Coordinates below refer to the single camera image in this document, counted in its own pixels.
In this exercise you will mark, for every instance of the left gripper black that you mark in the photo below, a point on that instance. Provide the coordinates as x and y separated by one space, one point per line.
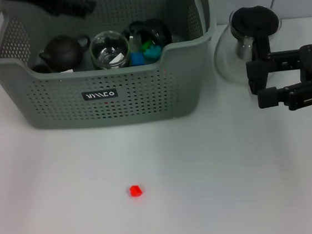
57 4

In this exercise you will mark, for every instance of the glass teacup with black sleeve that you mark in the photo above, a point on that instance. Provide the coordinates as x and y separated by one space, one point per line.
160 30
104 47

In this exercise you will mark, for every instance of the white two-stud plate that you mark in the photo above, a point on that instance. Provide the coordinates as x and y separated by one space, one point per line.
67 71

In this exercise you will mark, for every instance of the blue square plate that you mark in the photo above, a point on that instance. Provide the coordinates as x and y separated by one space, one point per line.
138 58

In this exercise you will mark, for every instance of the green slope block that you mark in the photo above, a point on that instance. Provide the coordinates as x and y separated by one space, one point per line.
147 44

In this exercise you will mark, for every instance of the teal square plate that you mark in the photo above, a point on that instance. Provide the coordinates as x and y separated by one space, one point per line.
153 52

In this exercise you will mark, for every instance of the small red slope block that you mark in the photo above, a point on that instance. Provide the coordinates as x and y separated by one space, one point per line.
136 191

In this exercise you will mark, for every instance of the grey perforated storage bin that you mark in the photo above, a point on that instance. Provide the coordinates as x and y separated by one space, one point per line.
60 110

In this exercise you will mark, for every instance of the dark clay teapot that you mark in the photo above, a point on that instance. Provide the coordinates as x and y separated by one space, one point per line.
63 54

